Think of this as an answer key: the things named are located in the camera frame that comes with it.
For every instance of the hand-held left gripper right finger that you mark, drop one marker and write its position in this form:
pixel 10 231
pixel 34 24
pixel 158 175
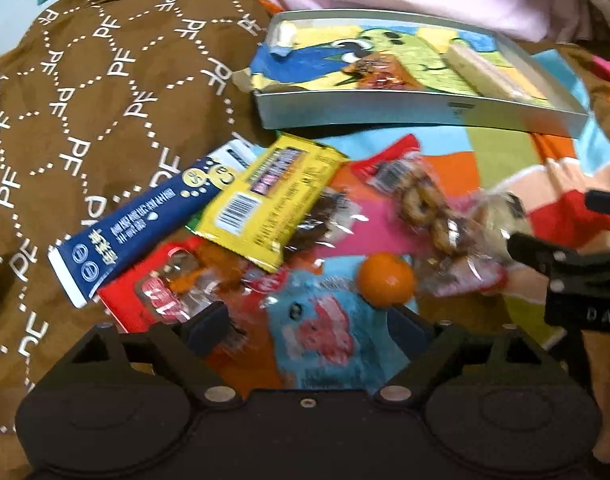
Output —
pixel 410 327

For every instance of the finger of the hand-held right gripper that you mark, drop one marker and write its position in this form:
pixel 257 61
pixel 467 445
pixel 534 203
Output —
pixel 535 250
pixel 607 202

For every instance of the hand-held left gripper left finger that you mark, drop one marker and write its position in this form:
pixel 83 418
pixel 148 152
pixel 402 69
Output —
pixel 207 327

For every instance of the clear pale snack packet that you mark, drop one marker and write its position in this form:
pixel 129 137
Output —
pixel 502 212

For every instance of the blue pig snack packet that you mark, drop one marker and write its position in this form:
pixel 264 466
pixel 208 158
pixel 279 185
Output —
pixel 325 325

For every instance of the dark brown snack packet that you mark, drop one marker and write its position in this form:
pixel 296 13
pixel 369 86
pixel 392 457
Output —
pixel 320 225

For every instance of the yellow snack packet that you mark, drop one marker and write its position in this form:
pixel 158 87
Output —
pixel 270 195

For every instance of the grey cardboard box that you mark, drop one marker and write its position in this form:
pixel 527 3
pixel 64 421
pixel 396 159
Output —
pixel 365 112

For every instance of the golden brown snack packet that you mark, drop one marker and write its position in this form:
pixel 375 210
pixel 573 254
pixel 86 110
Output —
pixel 377 69

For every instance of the orange tangerine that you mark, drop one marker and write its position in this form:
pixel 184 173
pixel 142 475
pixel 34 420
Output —
pixel 387 280

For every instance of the red snack packet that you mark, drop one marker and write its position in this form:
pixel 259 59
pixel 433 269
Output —
pixel 155 292

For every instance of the blue tube box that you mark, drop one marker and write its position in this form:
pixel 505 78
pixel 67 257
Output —
pixel 135 230

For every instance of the white rice cracker bar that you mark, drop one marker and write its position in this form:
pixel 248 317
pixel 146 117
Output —
pixel 477 67

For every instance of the brown printed blanket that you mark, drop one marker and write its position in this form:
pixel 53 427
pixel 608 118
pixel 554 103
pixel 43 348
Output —
pixel 95 110

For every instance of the cartoon painted sheet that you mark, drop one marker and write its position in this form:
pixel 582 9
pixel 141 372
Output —
pixel 305 67

